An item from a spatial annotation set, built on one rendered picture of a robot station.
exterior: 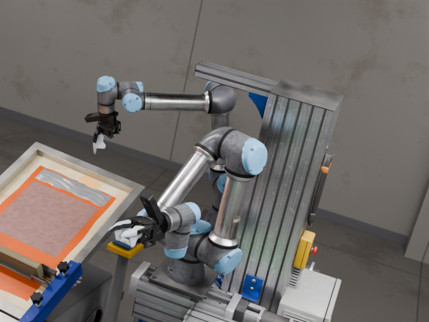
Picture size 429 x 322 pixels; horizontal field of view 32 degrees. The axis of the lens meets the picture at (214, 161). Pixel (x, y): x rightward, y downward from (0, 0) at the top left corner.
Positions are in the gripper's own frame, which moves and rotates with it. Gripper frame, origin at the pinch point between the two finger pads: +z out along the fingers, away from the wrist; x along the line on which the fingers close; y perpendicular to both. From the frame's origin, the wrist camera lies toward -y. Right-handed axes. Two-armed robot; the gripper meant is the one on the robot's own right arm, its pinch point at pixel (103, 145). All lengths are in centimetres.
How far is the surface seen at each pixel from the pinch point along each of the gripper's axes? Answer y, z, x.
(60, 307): 20, 37, -61
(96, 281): 20, 45, -36
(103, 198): 16.1, 7.0, -23.1
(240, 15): -74, 85, 306
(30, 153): -26.4, 3.7, -18.5
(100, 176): 8.8, 4.0, -14.9
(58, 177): -8.2, 7.2, -22.4
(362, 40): 29, 84, 323
